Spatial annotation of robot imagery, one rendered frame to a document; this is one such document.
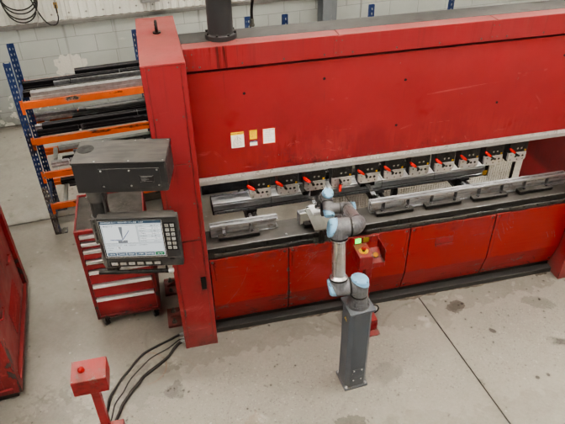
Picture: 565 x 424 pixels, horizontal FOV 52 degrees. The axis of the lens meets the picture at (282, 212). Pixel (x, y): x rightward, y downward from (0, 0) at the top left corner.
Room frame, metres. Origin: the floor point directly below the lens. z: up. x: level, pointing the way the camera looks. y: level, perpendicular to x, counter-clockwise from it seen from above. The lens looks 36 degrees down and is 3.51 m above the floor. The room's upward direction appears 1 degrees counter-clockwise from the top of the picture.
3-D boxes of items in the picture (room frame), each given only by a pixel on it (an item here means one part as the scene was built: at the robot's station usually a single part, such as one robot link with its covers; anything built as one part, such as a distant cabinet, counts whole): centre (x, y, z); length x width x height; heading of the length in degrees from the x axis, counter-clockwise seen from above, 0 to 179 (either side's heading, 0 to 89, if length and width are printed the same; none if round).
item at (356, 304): (2.72, -0.49, 0.82); 0.15 x 0.15 x 0.10
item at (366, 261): (3.26, -0.63, 0.75); 0.20 x 0.16 x 0.18; 103
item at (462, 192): (3.78, -1.48, 0.92); 1.67 x 0.06 x 0.10; 103
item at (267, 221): (3.39, 0.28, 0.92); 0.50 x 0.06 x 0.10; 103
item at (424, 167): (3.67, -1.01, 1.26); 0.15 x 0.09 x 0.17; 103
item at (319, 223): (3.36, -0.28, 1.00); 0.26 x 0.18 x 0.01; 13
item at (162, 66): (3.46, 0.74, 1.15); 0.85 x 0.25 x 2.30; 13
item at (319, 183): (3.50, -0.23, 1.26); 0.15 x 0.09 x 0.17; 103
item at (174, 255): (2.64, 0.82, 1.42); 0.45 x 0.12 x 0.36; 91
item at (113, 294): (3.52, 1.29, 0.50); 0.50 x 0.50 x 1.00; 13
